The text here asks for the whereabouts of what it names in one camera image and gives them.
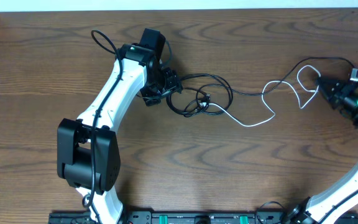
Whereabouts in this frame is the black and white cable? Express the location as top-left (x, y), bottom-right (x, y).
top-left (199, 64), bottom-right (322, 128)

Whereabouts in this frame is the black braided cable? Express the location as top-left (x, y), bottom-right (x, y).
top-left (230, 56), bottom-right (357, 96)

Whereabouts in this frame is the thick black usb cable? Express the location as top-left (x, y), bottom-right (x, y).
top-left (165, 73), bottom-right (234, 118)

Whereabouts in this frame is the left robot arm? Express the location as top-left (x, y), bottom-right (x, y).
top-left (57, 29), bottom-right (183, 223)

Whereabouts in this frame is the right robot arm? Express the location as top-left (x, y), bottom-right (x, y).
top-left (282, 78), bottom-right (358, 224)

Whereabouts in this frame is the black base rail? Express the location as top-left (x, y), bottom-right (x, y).
top-left (47, 211), bottom-right (283, 224)

